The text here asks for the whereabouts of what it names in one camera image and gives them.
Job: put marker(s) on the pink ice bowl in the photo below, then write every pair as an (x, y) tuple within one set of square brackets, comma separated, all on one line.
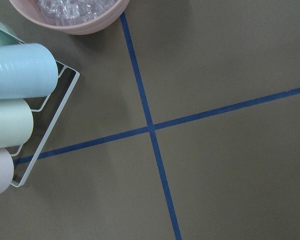
[(30, 10)]

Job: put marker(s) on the blue plastic cup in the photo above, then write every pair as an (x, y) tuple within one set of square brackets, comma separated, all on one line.
[(27, 71)]

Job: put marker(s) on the white plastic cup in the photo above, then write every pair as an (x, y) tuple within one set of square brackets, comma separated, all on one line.
[(16, 122)]

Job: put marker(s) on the pink plastic cup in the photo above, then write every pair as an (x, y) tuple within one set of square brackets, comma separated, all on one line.
[(6, 169)]

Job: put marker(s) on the green plastic cup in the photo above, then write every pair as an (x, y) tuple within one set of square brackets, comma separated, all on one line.
[(4, 38)]

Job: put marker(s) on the white wire cup rack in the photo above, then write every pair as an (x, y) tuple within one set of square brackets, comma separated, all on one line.
[(46, 112)]

